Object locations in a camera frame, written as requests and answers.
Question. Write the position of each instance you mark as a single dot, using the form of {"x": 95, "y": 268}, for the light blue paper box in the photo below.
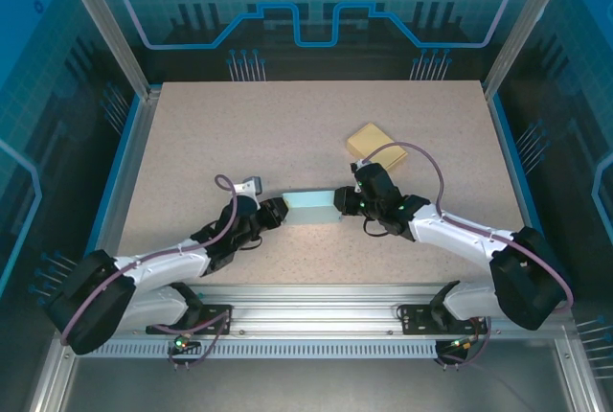
{"x": 311, "y": 208}

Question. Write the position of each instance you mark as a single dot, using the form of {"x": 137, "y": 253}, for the yellow paper box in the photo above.
{"x": 373, "y": 141}

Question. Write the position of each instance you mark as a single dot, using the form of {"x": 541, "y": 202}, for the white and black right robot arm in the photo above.
{"x": 527, "y": 282}

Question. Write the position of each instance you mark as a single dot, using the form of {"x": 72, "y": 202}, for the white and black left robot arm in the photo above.
{"x": 86, "y": 306}

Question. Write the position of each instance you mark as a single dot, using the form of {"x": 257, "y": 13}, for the small circuit board with LED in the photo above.
{"x": 181, "y": 342}
{"x": 462, "y": 344}

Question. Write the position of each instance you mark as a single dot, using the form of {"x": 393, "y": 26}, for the blue table edge strip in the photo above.
{"x": 125, "y": 144}
{"x": 510, "y": 144}

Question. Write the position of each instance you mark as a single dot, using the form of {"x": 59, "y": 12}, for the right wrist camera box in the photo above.
{"x": 358, "y": 185}

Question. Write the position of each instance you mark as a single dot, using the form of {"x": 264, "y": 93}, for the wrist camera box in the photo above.
{"x": 358, "y": 185}
{"x": 253, "y": 185}

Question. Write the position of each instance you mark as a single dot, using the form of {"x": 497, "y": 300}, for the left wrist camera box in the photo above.
{"x": 253, "y": 185}

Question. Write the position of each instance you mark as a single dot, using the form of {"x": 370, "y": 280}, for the wide aluminium frame rail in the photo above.
{"x": 311, "y": 309}

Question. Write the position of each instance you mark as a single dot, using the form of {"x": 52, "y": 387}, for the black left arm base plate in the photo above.
{"x": 218, "y": 323}

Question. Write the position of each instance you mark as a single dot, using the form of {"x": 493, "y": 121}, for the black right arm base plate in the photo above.
{"x": 414, "y": 323}

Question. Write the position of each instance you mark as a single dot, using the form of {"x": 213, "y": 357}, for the aluminium frame post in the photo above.
{"x": 527, "y": 24}
{"x": 109, "y": 24}

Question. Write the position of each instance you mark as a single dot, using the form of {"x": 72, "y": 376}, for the aluminium lower frame bar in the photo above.
{"x": 577, "y": 378}
{"x": 50, "y": 383}

